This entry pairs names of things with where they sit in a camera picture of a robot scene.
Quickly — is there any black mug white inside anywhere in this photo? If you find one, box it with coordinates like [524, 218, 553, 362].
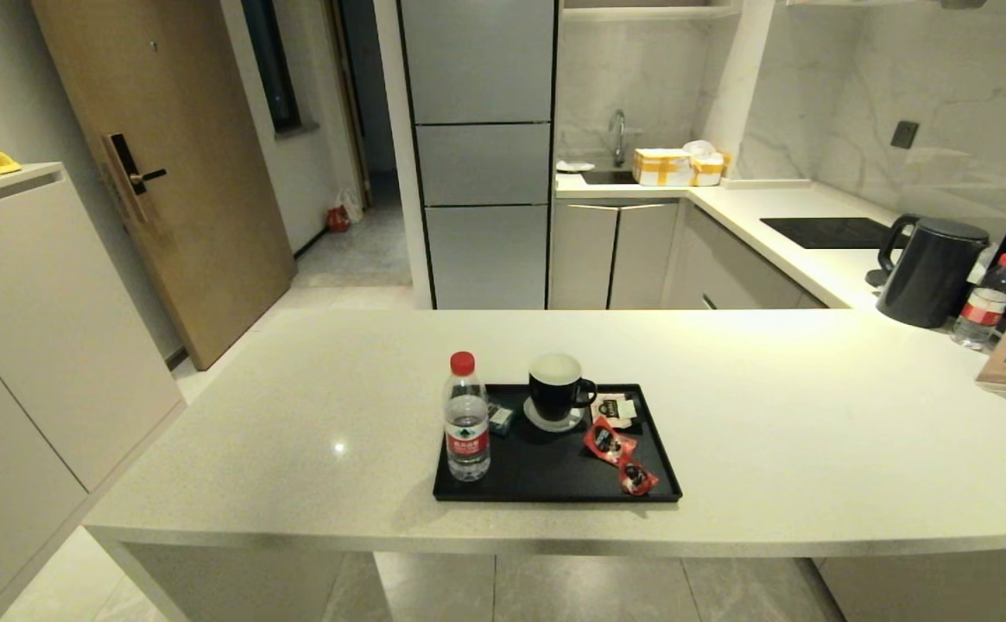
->
[527, 352, 598, 423]

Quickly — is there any grey tall refrigerator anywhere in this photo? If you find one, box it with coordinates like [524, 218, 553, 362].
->
[397, 0, 560, 310]

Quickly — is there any black induction cooktop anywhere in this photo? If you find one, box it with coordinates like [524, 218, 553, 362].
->
[761, 217, 901, 250]

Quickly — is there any grey range hood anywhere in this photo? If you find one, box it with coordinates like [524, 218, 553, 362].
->
[783, 0, 987, 10]

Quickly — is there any black rectangular serving tray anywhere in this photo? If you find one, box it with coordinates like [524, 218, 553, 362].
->
[432, 384, 684, 504]

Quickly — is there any brown wooden door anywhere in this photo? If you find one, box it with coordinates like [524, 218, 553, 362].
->
[30, 0, 298, 371]

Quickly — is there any dark narrow wall panel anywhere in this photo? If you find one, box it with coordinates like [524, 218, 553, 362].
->
[241, 0, 303, 136]

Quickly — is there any clear water bottle red cap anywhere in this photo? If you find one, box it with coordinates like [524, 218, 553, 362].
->
[952, 252, 1006, 351]
[442, 351, 492, 482]

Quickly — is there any grey cabinet door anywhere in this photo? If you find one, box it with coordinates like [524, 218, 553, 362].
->
[608, 201, 680, 310]
[550, 201, 620, 310]

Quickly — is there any grey drawer cabinet front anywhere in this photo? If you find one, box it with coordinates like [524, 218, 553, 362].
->
[662, 206, 827, 310]

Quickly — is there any black door lock handle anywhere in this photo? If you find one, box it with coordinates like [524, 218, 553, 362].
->
[102, 133, 168, 223]

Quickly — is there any large yellow taped box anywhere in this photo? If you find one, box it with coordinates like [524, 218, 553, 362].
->
[632, 148, 694, 187]

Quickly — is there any white round saucer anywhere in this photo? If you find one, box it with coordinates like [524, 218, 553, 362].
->
[522, 397, 584, 433]

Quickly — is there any beige coffee sachet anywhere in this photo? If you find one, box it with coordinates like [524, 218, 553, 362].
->
[591, 392, 642, 431]

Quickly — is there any white shoe cabinet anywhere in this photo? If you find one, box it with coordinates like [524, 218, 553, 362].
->
[0, 162, 186, 622]

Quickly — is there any black electric kettle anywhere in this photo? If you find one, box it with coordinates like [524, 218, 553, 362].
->
[876, 214, 991, 329]

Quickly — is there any small yellow taped box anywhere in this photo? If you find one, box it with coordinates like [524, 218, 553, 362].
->
[689, 152, 727, 187]

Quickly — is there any red coffee sachet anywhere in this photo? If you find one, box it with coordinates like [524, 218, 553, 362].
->
[583, 417, 639, 460]
[617, 456, 661, 498]

